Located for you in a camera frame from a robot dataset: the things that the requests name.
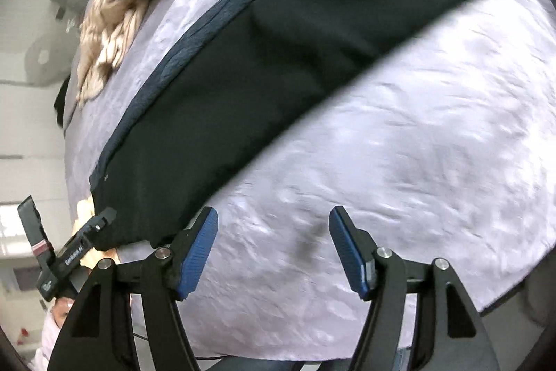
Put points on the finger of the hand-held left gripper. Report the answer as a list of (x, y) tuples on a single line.
[(97, 223)]

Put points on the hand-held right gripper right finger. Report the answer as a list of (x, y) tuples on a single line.
[(349, 253)]

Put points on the person's left forearm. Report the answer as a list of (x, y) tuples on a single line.
[(50, 332)]

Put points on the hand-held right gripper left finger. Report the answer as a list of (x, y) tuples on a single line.
[(197, 253)]

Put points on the lilac textured bedspread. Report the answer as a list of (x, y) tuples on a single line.
[(391, 145)]

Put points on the black pants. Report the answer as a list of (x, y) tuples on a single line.
[(260, 71)]

